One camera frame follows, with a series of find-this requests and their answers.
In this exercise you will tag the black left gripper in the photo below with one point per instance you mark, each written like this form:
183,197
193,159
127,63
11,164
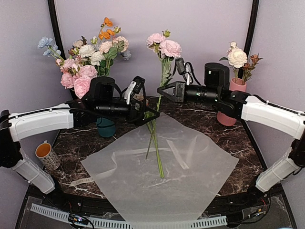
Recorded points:
138,119

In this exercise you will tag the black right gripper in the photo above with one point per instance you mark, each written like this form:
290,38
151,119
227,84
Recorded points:
178,96

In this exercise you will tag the pink rose stem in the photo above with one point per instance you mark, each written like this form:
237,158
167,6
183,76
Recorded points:
166,50

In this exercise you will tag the white translucent wrapping paper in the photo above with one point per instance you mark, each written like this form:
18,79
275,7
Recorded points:
163,183

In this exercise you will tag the cream printed ribbon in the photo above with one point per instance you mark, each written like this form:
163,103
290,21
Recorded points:
83,181

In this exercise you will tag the white rose stem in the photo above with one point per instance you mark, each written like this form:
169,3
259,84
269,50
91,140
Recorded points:
237,59

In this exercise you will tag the rust brown rose stem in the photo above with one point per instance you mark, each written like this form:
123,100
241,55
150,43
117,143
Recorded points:
250,66

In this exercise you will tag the white paper bouquet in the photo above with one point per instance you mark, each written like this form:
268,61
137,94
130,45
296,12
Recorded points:
153,132

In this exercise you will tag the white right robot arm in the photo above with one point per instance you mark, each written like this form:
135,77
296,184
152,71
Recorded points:
249,108

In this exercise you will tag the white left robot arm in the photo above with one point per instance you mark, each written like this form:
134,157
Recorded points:
16,128

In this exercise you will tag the teal cylindrical vase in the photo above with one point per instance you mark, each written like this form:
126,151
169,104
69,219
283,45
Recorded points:
105,127

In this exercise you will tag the lime green bowl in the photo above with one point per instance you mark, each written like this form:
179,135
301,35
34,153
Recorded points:
190,96

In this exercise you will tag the large mixed flower arrangement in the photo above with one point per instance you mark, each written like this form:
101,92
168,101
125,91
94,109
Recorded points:
88,60

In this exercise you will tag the patterned mug orange inside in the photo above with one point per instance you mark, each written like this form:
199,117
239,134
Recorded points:
45,153

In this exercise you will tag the black left frame post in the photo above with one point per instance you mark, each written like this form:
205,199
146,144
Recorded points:
55,26

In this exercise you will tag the black front table rail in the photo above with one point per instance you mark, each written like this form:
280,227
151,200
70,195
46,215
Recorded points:
165,206

